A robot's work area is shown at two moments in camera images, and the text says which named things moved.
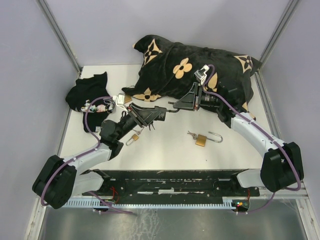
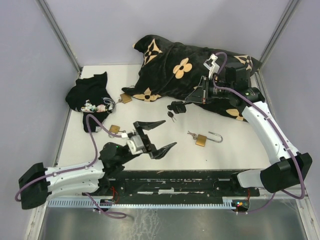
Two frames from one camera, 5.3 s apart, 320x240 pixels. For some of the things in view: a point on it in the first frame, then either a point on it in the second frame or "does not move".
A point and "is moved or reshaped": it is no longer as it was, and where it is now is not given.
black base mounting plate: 172,185 does not move
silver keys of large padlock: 194,136 does not move
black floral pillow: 169,69 does not move
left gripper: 135,111 to 150,148
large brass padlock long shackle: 201,139 does not move
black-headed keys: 149,127 is moved or reshaped
